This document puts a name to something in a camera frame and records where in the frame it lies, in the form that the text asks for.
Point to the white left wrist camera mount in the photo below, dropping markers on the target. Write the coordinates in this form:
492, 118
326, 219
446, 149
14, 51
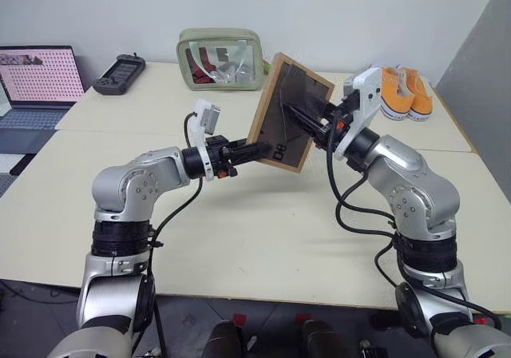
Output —
207, 117

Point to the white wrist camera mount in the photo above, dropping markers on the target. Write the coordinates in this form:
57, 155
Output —
207, 117
368, 90

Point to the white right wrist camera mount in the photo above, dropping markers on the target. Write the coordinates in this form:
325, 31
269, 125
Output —
368, 90

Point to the open laptop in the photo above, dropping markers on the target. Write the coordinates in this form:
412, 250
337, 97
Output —
36, 82

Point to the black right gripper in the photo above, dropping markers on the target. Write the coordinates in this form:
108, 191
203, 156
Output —
339, 130

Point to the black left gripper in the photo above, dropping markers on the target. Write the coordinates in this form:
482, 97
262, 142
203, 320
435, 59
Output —
219, 154

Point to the orange canvas shoe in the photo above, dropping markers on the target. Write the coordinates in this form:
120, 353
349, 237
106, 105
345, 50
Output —
422, 102
395, 94

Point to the dark rounded shape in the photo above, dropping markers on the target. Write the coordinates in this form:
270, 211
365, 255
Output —
223, 340
321, 340

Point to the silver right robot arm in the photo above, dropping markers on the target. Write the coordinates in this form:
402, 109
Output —
415, 182

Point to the black handheld game controller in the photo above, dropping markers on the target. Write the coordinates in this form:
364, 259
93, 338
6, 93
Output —
120, 74

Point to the wooden picture frame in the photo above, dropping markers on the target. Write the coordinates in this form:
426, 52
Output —
279, 94

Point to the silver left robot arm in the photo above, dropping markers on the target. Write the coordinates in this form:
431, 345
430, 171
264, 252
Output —
131, 186

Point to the green clear toiletry bag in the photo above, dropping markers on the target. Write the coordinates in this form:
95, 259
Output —
221, 60

